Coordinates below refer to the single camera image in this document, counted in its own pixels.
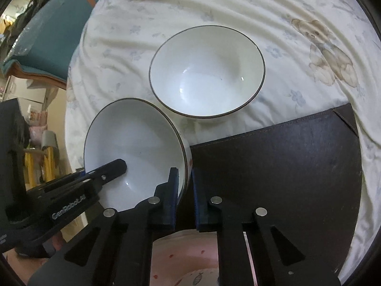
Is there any yellow wooden stand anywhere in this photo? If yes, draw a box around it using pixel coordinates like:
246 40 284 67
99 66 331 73
25 146 60 184

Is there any teal upholstered chair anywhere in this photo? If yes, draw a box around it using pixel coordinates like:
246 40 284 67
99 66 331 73
3 0 114 90

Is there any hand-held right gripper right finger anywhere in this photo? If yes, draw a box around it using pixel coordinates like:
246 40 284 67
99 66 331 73
192 168 341 286

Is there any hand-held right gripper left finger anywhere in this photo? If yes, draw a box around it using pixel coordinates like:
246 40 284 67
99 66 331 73
28 167 180 286

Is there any white bear print tablecloth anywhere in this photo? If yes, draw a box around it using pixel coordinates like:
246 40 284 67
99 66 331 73
64 0 381 283

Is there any large pink strawberry plate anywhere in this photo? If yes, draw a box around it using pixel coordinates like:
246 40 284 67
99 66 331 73
150 231 256 286

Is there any clear plastic bag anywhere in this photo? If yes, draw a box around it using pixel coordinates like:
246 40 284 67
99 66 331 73
6 6 57 57

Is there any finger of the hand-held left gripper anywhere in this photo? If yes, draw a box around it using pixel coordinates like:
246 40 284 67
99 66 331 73
27 158 128 195

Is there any dark brown leather placemat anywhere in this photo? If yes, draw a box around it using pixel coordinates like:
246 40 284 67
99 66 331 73
175 103 362 276

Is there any white ceramic bowl fish print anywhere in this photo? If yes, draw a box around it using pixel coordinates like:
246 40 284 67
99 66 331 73
83 98 192 212
149 25 266 119

